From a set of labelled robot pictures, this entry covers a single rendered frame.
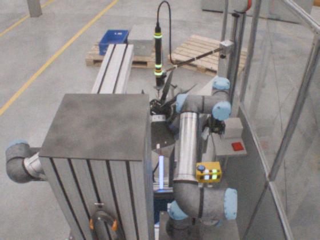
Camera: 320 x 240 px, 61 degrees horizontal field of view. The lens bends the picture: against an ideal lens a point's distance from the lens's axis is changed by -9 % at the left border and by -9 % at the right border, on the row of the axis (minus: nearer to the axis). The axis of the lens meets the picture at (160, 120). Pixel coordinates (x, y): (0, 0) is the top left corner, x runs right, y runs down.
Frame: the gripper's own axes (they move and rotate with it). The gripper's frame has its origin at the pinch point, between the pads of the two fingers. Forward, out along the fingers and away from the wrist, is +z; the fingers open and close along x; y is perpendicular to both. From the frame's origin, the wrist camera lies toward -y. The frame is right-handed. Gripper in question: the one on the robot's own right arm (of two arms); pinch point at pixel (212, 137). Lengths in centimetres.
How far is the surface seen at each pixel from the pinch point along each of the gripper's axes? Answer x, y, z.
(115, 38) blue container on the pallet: -93, -394, 129
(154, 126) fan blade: -28, -43, 30
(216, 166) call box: 9.9, -15.1, 40.8
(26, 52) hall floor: -272, -400, 148
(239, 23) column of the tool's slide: 34, -87, -25
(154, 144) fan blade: -29, -29, 32
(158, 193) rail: -27, -12, 63
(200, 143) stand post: 8, -60, 65
